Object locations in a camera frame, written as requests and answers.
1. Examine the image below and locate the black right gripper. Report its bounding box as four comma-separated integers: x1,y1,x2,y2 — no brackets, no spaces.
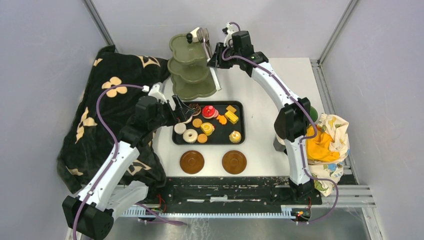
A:
206,42,241,69

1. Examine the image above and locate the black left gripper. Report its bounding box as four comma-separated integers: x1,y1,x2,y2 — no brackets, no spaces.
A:
149,94,194,131

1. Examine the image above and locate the white glazed donut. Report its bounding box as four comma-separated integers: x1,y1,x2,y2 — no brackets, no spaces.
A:
182,129,199,144
183,116,193,124

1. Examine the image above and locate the orange fish-shaped pastry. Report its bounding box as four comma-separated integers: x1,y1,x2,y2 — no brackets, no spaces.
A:
216,115,228,125

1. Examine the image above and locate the steel tongs white handle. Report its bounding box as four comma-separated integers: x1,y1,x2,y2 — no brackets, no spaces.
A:
196,27,222,91

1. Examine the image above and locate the yellow layered cake slice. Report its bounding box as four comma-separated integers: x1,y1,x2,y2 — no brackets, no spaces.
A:
224,110,239,125

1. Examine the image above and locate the white cake block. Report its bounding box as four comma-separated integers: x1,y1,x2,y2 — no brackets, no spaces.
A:
186,27,200,44

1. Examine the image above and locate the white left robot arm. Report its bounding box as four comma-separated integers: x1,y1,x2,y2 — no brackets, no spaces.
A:
62,83,194,240

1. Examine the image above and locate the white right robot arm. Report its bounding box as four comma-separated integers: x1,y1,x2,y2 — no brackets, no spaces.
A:
207,27,315,204

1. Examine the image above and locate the white round cake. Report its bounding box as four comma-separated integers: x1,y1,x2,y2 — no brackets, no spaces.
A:
173,122,187,135

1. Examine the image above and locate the chocolate sprinkle donut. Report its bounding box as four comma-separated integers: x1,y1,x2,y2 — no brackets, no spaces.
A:
188,103,202,117

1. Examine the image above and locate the round tan biscuit upper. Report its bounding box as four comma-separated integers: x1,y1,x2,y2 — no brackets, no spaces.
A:
192,118,203,128

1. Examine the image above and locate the round tan biscuit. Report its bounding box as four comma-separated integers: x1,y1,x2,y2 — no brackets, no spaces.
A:
192,118,203,128
197,133,208,144

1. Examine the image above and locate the red glazed donut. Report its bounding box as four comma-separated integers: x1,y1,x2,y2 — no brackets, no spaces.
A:
201,105,219,119

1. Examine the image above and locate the yellow swirl roll cake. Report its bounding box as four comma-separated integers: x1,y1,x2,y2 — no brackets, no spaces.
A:
200,122,215,136

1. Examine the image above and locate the round tan biscuit lower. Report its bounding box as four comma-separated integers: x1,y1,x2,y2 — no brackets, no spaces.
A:
197,133,208,144

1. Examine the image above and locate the black rectangular tray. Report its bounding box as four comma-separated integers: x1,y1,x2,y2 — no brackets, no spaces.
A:
185,100,246,145

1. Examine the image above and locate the green three-tier serving stand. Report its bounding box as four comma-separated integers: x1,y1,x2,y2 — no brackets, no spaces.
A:
167,34,217,101

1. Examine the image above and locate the rectangular tan cracker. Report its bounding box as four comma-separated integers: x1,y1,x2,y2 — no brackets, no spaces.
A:
226,105,237,113

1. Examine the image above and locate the brown wooden coaster left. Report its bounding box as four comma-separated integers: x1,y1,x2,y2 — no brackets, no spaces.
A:
179,150,205,175

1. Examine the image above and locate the brown wooden coaster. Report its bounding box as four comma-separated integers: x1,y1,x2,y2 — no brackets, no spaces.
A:
221,150,247,175
179,150,205,175

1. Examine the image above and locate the yellow cream cupcake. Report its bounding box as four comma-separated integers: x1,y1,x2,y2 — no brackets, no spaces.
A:
229,130,242,144

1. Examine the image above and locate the brown wooden coaster right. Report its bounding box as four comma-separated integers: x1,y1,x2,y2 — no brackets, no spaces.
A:
221,150,247,175

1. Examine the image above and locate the black floral plush blanket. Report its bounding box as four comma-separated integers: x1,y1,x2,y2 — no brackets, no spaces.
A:
56,45,170,194

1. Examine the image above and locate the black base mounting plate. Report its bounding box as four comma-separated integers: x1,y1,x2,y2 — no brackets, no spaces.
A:
145,176,323,205

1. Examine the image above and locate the grey mug white inside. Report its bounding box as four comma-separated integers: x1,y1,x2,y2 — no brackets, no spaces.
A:
273,135,287,154

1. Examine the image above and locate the patterned white yellow cloth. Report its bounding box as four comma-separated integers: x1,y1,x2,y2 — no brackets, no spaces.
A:
306,113,350,197

